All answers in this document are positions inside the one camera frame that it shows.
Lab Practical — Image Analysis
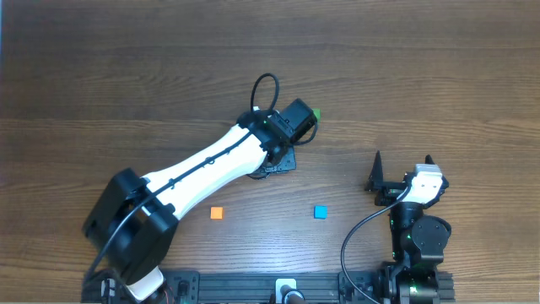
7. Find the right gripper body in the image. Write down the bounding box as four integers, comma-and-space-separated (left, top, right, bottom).
364, 180, 409, 208

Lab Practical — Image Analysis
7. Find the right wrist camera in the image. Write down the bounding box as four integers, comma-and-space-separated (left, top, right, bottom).
403, 163, 445, 206

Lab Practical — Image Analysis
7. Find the mounting rail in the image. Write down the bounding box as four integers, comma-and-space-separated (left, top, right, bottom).
80, 269, 456, 304

